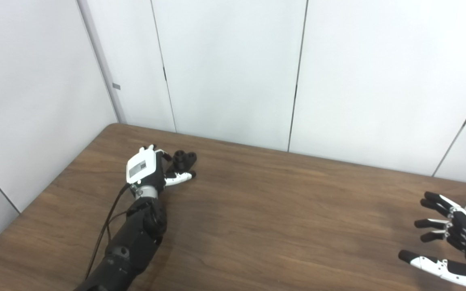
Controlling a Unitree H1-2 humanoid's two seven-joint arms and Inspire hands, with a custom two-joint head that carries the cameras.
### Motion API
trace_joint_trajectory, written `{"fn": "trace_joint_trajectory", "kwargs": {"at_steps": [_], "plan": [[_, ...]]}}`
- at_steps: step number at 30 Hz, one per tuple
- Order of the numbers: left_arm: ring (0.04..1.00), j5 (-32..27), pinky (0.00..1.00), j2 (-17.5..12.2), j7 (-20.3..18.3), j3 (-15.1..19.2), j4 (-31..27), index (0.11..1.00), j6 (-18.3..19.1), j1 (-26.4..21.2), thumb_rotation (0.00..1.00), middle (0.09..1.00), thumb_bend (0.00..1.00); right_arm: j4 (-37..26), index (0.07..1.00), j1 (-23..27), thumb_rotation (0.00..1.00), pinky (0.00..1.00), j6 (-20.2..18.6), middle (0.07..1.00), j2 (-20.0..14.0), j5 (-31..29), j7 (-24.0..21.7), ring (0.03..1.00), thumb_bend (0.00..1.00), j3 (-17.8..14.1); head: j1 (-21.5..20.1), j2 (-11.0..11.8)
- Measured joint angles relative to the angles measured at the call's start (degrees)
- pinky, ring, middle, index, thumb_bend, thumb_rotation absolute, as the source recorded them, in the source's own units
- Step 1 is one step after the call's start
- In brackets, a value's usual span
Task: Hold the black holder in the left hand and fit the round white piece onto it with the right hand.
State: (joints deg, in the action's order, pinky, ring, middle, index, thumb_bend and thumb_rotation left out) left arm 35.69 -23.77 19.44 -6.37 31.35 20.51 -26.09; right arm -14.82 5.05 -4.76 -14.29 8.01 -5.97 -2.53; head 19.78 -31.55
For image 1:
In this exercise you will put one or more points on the black flanged holder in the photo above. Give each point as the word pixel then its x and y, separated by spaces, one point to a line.
pixel 183 160

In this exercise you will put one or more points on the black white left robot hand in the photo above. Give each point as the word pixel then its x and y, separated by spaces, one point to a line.
pixel 140 167

